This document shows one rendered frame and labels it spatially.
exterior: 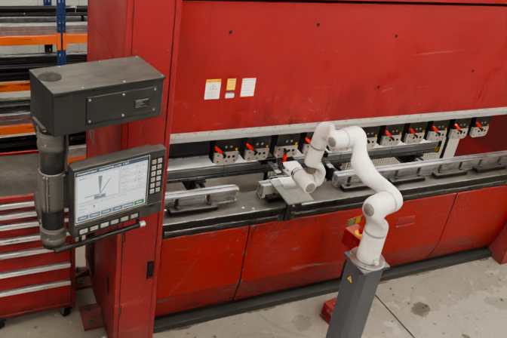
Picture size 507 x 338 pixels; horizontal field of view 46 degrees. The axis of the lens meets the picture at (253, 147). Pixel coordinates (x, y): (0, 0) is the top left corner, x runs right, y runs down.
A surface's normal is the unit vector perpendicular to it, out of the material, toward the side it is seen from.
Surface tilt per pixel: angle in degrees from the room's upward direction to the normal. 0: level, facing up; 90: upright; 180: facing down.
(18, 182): 0
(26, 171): 0
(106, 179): 90
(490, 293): 0
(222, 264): 90
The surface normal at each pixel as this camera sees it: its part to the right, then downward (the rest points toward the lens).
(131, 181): 0.62, 0.46
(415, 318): 0.14, -0.86
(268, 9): 0.41, 0.50
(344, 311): -0.87, 0.12
